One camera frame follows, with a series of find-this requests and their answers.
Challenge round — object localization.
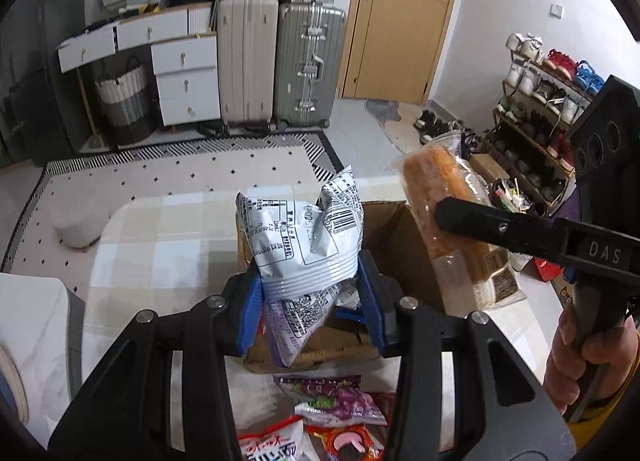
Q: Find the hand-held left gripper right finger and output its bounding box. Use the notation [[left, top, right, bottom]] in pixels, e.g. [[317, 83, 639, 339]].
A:
[[356, 250, 577, 461]]

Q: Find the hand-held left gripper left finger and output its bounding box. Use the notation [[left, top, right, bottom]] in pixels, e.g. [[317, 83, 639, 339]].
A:
[[47, 273, 264, 461]]

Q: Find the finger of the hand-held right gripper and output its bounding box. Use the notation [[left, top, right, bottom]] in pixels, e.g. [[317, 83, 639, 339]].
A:
[[434, 197, 568, 263]]

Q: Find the brown cardboard box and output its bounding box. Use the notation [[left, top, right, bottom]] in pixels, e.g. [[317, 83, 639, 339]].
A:
[[235, 198, 451, 374]]

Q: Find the orange cake clear packet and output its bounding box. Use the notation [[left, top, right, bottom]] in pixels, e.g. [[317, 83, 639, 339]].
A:
[[392, 131, 526, 309]]

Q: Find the silver printed snack bag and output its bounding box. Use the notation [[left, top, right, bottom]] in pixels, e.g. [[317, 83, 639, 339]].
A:
[[235, 166, 366, 369]]

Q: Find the purple snack packet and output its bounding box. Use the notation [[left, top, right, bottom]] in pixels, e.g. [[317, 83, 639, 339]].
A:
[[275, 375, 388, 427]]

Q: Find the white red snack packet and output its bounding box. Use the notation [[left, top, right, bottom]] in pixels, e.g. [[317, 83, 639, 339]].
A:
[[237, 416, 313, 461]]

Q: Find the red pink snack packet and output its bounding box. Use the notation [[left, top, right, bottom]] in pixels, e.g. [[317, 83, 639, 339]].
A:
[[305, 423, 388, 461]]

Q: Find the person's right hand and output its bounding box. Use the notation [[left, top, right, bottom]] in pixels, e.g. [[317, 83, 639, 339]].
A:
[[542, 308, 640, 423]]

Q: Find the purple bag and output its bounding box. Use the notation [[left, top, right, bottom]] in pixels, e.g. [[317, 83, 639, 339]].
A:
[[550, 181, 583, 222]]

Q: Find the small brown carton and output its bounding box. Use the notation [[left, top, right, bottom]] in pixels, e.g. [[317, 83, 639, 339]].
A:
[[470, 153, 511, 182]]

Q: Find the red bag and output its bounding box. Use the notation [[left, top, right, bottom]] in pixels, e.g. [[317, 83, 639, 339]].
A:
[[532, 253, 566, 282]]

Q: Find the metal shoe rack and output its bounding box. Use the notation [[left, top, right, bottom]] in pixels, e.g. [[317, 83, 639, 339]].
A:
[[492, 48, 601, 214]]

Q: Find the pile of sneakers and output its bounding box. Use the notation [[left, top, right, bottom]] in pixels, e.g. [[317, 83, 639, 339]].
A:
[[414, 110, 476, 146]]

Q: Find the beige floor mat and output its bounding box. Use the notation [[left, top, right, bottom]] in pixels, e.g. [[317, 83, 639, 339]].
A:
[[372, 108, 451, 154]]

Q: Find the patterned floor rug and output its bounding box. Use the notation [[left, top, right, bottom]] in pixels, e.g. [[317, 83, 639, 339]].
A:
[[0, 131, 346, 292]]

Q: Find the white pouf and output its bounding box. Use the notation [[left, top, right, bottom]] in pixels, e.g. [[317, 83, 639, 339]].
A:
[[52, 193, 126, 249]]

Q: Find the white marble side table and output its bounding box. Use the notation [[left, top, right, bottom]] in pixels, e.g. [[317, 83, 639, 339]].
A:
[[0, 273, 83, 442]]

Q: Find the wooden door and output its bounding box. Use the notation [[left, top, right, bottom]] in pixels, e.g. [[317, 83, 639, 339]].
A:
[[340, 0, 463, 104]]

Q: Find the cream rimmed blue dish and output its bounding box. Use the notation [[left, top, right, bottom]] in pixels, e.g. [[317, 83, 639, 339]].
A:
[[0, 343, 30, 424]]

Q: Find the woven laundry basket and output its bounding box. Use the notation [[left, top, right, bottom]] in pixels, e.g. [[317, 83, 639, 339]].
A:
[[94, 56, 156, 146]]

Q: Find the silver suitcase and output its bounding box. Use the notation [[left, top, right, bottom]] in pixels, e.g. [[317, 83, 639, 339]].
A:
[[272, 2, 347, 130]]

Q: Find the beige suitcase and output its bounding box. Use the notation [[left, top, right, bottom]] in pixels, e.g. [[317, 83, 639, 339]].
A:
[[217, 0, 280, 129]]

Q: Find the white desk with drawers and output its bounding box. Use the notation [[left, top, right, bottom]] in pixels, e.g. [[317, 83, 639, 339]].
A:
[[56, 2, 221, 129]]

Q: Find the dark grey fridge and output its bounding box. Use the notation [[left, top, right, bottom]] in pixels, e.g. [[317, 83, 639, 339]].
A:
[[0, 0, 91, 164]]

